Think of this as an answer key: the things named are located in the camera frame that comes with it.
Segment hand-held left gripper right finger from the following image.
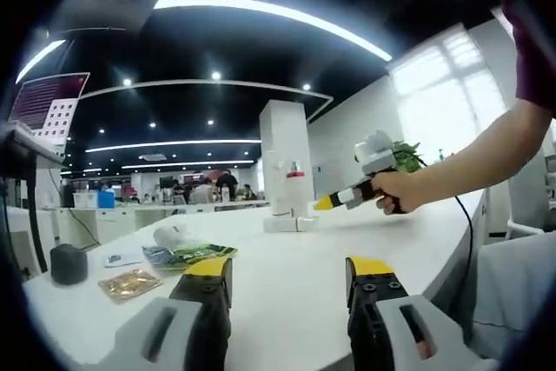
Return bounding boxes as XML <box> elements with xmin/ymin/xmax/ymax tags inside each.
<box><xmin>345</xmin><ymin>256</ymin><xmax>478</xmax><ymax>371</ymax></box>

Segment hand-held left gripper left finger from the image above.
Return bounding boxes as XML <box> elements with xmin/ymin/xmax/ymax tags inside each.
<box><xmin>109</xmin><ymin>257</ymin><xmax>235</xmax><ymax>371</ymax></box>

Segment white skincare bottle red collar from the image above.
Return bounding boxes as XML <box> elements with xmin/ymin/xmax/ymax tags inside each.
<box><xmin>277</xmin><ymin>161</ymin><xmax>314</xmax><ymax>218</ymax></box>

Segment green and black skincare sachet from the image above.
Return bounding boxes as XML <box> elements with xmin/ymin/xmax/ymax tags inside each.
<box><xmin>142</xmin><ymin>242</ymin><xmax>240</xmax><ymax>272</ymax></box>

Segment gold skincare sachet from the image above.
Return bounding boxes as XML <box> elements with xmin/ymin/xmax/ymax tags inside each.
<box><xmin>96</xmin><ymin>269</ymin><xmax>163</xmax><ymax>305</ymax></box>

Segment white skincare sachet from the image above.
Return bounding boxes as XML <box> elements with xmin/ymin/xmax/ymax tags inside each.
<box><xmin>103</xmin><ymin>250</ymin><xmax>144</xmax><ymax>269</ymax></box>

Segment person's right hand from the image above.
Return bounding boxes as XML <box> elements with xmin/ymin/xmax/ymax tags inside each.
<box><xmin>371</xmin><ymin>169</ymin><xmax>430</xmax><ymax>215</ymax></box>

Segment green potted plant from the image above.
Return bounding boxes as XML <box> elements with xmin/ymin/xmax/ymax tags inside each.
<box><xmin>392</xmin><ymin>139</ymin><xmax>430</xmax><ymax>176</ymax></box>

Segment white square pillar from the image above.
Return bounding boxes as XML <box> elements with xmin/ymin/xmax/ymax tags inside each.
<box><xmin>259</xmin><ymin>100</ymin><xmax>315</xmax><ymax>216</ymax></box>

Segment crumpled clear plastic wrap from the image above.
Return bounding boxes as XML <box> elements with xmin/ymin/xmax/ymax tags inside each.
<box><xmin>152</xmin><ymin>223</ymin><xmax>206</xmax><ymax>251</ymax></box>

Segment person's grey trousers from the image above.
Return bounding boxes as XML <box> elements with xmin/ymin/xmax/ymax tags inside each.
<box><xmin>471</xmin><ymin>231</ymin><xmax>556</xmax><ymax>348</ymax></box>

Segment black round object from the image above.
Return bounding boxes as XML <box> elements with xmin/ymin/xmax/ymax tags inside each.
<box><xmin>49</xmin><ymin>243</ymin><xmax>89</xmax><ymax>287</ymax></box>

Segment long ceiling light strip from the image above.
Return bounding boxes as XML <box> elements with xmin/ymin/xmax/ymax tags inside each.
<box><xmin>153</xmin><ymin>0</ymin><xmax>394</xmax><ymax>63</ymax></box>

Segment dark red shirt sleeve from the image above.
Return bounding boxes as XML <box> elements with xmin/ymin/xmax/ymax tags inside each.
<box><xmin>494</xmin><ymin>0</ymin><xmax>556</xmax><ymax>121</ymax></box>

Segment black-legged standing desk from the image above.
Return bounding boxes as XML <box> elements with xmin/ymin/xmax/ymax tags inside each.
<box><xmin>0</xmin><ymin>121</ymin><xmax>67</xmax><ymax>175</ymax></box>

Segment computer monitor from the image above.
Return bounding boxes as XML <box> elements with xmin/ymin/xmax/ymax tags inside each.
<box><xmin>8</xmin><ymin>71</ymin><xmax>92</xmax><ymax>144</ymax></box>

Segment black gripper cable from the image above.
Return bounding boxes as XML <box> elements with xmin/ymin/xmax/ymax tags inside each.
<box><xmin>453</xmin><ymin>195</ymin><xmax>478</xmax><ymax>346</ymax></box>

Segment black desk cable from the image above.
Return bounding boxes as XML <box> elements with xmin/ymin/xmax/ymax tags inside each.
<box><xmin>0</xmin><ymin>173</ymin><xmax>50</xmax><ymax>277</ymax></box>

